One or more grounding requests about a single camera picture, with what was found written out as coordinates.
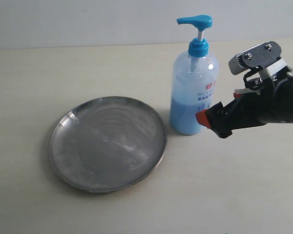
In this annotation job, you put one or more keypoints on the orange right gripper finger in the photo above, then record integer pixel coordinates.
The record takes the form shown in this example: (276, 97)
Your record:
(202, 119)

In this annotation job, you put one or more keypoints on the round steel plate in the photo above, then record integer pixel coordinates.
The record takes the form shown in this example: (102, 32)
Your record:
(107, 144)

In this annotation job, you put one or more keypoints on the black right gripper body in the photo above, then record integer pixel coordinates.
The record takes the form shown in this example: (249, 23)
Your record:
(274, 104)

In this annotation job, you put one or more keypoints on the blue pump lotion bottle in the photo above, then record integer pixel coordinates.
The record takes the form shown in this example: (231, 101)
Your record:
(194, 76)

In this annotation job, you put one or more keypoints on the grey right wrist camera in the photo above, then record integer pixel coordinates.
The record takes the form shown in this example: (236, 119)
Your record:
(265, 59)

